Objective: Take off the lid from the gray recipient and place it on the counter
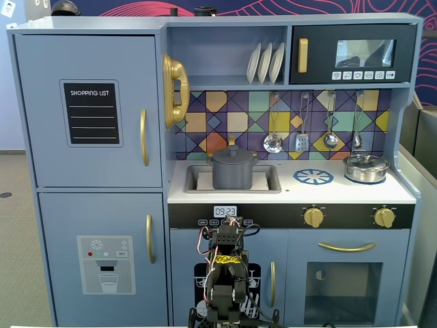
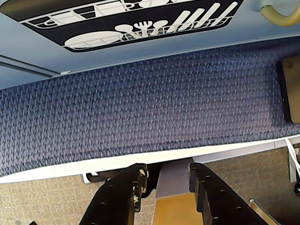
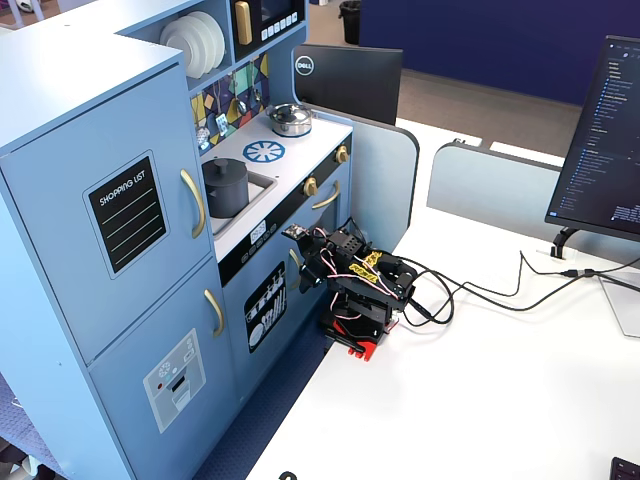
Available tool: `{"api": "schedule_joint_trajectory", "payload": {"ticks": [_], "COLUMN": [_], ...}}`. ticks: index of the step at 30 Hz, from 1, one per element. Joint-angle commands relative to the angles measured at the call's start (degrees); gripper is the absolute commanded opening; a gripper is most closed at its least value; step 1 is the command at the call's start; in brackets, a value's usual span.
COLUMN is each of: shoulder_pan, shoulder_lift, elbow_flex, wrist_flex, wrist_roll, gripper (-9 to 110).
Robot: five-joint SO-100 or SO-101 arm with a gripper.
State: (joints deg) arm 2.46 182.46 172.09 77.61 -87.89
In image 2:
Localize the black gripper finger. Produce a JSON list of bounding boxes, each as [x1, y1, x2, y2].
[[79, 163, 148, 225], [188, 163, 279, 225]]

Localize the grey and yellow desk leg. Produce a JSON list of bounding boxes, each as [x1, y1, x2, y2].
[[151, 161, 202, 225]]

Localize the blue textured floor mat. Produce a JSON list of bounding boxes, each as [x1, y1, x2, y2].
[[0, 42, 300, 179]]

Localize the beige panel with black edge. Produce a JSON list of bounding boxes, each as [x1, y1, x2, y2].
[[276, 57, 300, 124]]

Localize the light blue toy kitchen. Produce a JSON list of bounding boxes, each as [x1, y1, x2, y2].
[[0, 54, 71, 78]]

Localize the toy dishwasher door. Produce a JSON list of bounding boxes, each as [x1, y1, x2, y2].
[[0, 0, 300, 77]]

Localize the black dish rack sticker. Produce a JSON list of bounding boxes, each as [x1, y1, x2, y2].
[[0, 0, 246, 53]]

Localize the gold dishwasher door handle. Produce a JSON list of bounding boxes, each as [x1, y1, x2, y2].
[[259, 0, 300, 26]]

